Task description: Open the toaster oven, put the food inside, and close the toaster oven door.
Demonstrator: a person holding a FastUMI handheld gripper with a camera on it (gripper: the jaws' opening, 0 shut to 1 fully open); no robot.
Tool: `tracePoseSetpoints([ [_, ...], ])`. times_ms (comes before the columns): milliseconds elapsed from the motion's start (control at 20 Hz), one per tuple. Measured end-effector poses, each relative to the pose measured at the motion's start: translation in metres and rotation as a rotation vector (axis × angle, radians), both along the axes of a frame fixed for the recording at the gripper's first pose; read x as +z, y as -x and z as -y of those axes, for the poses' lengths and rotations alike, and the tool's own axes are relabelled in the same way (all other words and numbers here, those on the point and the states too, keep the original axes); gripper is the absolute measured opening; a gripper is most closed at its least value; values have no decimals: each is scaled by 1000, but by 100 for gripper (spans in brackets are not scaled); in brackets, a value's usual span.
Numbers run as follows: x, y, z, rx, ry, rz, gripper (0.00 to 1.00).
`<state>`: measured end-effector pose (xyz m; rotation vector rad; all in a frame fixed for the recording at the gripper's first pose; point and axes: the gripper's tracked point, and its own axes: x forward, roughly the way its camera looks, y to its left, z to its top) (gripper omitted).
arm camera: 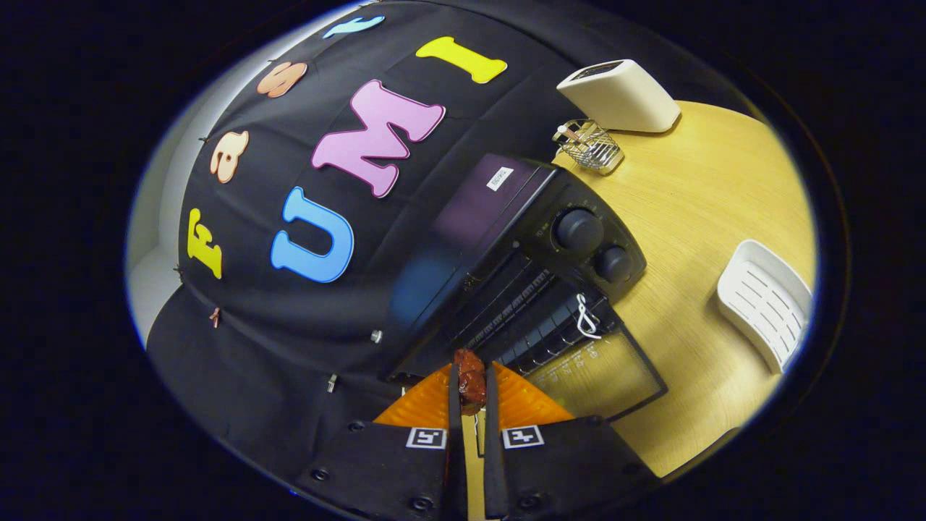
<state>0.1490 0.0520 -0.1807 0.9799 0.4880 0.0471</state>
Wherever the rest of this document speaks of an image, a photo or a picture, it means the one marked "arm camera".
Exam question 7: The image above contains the black backdrop cloth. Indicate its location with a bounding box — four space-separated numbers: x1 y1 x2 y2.
145 0 724 500

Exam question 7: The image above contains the brown roasted chicken drumstick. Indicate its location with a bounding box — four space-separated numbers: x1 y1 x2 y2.
453 349 488 417

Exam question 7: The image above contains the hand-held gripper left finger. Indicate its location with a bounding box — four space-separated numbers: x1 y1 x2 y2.
293 364 464 521

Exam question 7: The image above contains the metal wire basket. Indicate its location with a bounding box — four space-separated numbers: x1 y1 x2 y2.
552 119 625 177

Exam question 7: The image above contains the black toaster oven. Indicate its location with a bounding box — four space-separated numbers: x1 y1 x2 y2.
380 153 668 422

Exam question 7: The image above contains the white ribbed plastic tray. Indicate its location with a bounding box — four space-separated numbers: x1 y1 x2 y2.
716 240 813 375

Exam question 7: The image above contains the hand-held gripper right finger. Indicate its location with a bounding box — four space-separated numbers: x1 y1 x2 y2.
483 362 659 519

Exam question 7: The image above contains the white slot toaster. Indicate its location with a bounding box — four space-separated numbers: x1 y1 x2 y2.
556 59 681 134

